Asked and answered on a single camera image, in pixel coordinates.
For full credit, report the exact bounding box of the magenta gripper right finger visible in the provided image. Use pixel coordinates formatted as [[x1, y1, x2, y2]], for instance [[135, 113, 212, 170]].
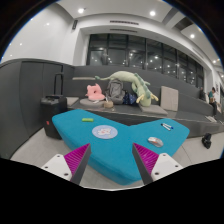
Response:
[[132, 143, 159, 185]]

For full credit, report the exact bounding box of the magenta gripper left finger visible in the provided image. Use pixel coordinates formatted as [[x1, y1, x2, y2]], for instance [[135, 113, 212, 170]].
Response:
[[64, 143, 91, 185]]

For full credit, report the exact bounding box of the grey computer mouse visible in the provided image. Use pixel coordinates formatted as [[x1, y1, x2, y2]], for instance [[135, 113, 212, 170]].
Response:
[[148, 137, 163, 147]]

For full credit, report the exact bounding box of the round light blue mouse pad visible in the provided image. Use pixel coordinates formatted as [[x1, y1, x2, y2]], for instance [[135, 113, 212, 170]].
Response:
[[92, 125, 118, 140]]

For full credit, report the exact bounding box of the turquoise boomerang-shaped table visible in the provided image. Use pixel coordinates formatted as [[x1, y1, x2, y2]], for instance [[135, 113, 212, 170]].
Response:
[[52, 109, 189, 185]]

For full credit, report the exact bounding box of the blue white pen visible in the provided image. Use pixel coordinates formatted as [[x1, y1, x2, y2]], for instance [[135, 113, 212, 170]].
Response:
[[161, 123, 173, 130]]

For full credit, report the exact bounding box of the green marker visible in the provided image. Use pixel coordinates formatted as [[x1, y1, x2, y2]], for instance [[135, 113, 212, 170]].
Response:
[[81, 118, 94, 122]]

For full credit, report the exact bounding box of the round grey seat cushion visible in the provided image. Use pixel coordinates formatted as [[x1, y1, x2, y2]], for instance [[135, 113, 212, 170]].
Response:
[[80, 99, 104, 108]]

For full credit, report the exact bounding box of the black rolling suitcase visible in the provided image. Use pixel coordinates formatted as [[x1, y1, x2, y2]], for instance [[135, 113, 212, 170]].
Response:
[[40, 72, 69, 140]]

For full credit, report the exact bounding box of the black bag on floor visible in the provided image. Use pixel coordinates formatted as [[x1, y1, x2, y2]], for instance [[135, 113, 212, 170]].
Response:
[[202, 133, 211, 149]]

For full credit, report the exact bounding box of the dark blue bag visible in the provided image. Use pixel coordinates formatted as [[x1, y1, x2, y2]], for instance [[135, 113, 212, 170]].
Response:
[[123, 92, 137, 105]]

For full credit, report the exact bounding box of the small brown basket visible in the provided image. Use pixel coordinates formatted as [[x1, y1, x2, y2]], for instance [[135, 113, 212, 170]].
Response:
[[104, 98, 114, 108]]

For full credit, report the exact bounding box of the pink plush toy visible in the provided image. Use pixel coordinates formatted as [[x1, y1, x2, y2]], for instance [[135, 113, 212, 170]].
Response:
[[86, 84, 105, 101]]

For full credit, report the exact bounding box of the green dragon plush toy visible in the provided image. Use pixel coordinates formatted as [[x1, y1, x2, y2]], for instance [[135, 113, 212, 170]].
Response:
[[95, 71, 158, 107]]

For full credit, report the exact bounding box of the grey backpack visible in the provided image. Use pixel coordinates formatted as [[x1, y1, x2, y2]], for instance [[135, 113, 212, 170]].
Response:
[[105, 79, 125, 105]]

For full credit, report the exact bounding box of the person in green top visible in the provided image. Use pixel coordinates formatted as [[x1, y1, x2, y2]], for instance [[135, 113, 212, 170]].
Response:
[[208, 87, 217, 117]]

